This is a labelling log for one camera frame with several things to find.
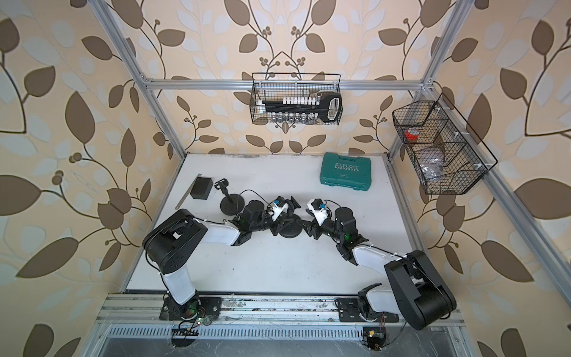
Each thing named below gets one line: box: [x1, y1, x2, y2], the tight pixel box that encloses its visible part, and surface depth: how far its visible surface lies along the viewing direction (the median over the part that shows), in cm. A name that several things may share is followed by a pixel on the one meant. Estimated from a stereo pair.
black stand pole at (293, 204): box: [284, 195, 302, 216], surface depth 79 cm
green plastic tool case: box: [319, 151, 372, 192], surface depth 110 cm
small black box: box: [190, 176, 214, 201], surface depth 106 cm
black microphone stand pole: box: [214, 177, 234, 204], surface depth 86 cm
